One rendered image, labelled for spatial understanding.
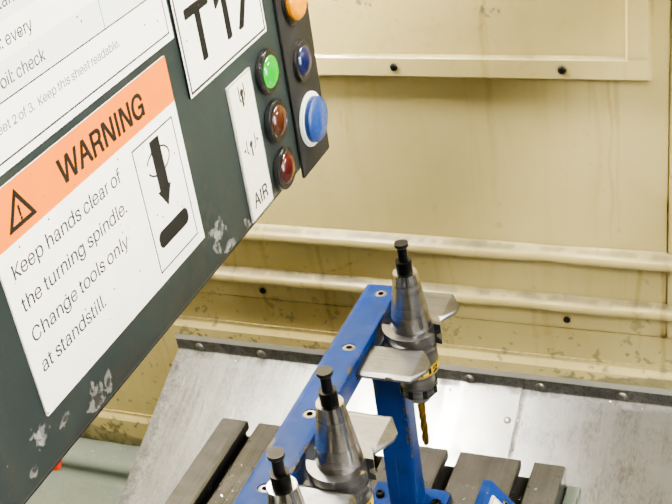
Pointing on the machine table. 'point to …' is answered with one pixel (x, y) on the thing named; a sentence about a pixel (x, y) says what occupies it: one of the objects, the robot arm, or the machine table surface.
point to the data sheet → (67, 61)
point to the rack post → (402, 453)
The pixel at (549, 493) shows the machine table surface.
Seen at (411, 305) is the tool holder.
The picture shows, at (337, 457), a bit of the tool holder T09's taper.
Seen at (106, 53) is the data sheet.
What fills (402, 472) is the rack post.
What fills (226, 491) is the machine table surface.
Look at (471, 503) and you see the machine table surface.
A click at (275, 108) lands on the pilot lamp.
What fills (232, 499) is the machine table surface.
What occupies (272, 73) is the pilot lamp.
